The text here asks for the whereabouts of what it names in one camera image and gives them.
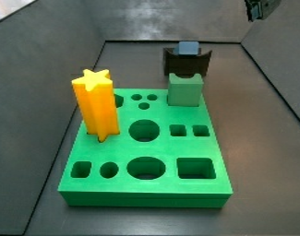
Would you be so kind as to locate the blue rectangular block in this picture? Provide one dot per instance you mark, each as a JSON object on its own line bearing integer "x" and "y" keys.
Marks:
{"x": 188, "y": 48}

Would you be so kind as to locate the green shape-sorter board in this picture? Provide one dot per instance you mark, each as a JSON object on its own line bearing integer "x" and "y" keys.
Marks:
{"x": 162, "y": 163}

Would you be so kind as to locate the black curved fixture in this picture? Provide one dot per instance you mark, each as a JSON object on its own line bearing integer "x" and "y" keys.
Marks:
{"x": 186, "y": 65}

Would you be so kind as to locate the green notched block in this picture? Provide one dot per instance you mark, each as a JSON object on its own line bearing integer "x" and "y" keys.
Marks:
{"x": 184, "y": 90}

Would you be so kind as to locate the yellow star peg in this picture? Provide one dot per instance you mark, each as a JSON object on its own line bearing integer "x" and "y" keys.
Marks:
{"x": 95, "y": 93}

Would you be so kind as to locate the black device on wall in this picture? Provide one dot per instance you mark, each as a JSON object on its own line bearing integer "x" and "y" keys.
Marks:
{"x": 259, "y": 9}

